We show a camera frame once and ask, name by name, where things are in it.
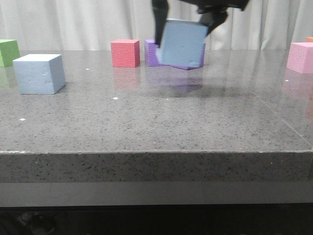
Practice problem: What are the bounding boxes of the red foam block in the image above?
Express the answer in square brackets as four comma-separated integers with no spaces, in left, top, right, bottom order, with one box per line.
[110,39,140,68]

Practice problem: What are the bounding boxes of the orange foam block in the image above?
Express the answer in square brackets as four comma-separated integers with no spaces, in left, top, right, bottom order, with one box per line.
[305,37,313,42]

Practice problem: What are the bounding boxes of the purple smooth foam block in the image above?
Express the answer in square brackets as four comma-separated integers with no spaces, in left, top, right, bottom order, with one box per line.
[172,43,206,70]

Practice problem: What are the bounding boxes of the purple textured foam block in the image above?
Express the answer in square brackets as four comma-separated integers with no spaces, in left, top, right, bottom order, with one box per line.
[144,39,165,67]

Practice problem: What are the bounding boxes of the green foam block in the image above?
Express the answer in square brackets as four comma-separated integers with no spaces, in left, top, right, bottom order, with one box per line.
[0,39,20,67]

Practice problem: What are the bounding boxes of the light blue notched foam block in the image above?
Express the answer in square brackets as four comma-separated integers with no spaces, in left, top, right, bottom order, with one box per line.
[156,19,207,67]

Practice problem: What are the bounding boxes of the white pleated curtain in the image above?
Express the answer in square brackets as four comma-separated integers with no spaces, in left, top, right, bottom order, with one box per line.
[0,0,313,50]

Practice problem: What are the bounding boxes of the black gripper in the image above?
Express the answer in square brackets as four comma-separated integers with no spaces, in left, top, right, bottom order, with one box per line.
[151,0,249,47]

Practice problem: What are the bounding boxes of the pink foam block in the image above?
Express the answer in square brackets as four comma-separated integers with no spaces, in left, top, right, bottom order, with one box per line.
[287,42,313,74]

